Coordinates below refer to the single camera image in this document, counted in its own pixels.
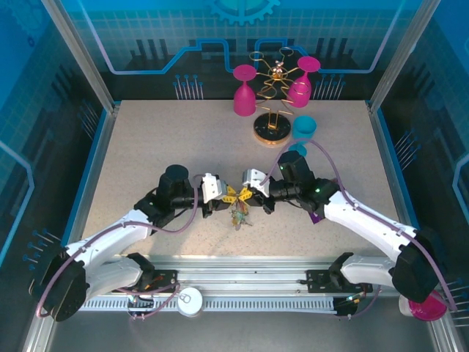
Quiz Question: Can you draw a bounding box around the pink cup with white base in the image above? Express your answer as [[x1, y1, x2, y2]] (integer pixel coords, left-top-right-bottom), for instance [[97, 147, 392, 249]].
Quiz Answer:
[[398, 287, 448, 323]]

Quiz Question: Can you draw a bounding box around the aluminium frame post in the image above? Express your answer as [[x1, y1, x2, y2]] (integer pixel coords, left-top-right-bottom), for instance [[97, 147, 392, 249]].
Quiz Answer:
[[367, 0, 443, 115], [39, 0, 122, 114]]

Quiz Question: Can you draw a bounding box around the key bunch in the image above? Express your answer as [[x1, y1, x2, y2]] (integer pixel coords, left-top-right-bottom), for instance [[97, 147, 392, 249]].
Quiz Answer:
[[227, 197, 254, 231]]

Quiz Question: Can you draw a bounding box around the blue plastic goblet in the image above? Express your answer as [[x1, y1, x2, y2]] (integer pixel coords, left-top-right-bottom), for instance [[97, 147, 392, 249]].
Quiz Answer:
[[287, 115, 318, 157]]

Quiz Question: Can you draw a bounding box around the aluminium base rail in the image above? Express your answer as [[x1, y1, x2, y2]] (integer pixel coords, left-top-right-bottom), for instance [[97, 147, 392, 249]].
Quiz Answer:
[[47, 254, 440, 294]]

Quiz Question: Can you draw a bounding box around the pink plastic goblet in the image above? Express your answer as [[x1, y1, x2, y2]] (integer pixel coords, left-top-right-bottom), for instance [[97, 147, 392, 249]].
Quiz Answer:
[[232, 64, 257, 117], [287, 56, 322, 109]]

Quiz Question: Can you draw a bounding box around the gold wire glass rack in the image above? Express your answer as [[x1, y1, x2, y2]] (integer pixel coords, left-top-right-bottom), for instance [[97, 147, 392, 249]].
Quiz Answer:
[[248, 46, 294, 148]]

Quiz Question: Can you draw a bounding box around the white slotted cable duct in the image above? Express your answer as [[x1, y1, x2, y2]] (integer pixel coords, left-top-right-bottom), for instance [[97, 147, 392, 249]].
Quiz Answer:
[[56, 296, 338, 313]]

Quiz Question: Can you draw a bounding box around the white round tin with ring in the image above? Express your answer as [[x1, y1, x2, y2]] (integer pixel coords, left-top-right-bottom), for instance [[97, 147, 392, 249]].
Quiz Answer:
[[177, 287, 204, 317]]

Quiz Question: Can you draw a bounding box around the colourful purple snack packet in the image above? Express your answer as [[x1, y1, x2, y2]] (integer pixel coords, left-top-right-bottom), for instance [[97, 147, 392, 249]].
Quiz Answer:
[[309, 177, 341, 227]]

